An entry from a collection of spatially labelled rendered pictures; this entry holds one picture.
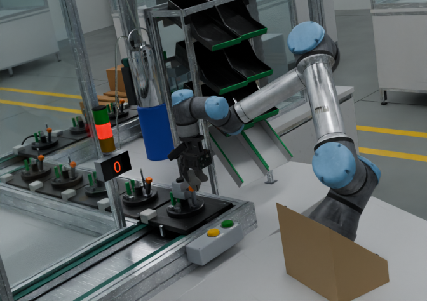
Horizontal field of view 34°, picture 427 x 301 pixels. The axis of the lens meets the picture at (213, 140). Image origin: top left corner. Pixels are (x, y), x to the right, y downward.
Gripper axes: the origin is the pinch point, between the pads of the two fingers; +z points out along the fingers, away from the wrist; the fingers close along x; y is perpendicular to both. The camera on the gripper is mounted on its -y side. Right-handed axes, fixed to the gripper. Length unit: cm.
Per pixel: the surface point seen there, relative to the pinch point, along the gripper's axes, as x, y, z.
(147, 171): 41, -78, 21
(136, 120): 77, -124, 12
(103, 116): -19.9, -16.4, -31.6
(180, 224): -9.6, -0.5, 10.2
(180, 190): -2.3, -5.6, 1.3
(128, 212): -10.6, -27.6, 10.1
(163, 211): -4.5, -14.5, 10.2
